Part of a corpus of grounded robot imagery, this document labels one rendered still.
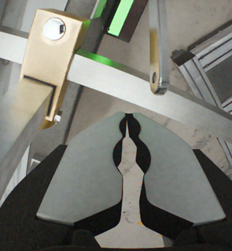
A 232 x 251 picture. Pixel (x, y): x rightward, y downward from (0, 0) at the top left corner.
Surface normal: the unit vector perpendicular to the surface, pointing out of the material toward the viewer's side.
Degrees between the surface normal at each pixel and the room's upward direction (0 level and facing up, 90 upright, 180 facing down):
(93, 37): 0
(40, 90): 90
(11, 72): 0
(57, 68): 0
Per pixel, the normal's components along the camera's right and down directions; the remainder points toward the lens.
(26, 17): -0.02, 0.52
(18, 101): 0.37, -0.79
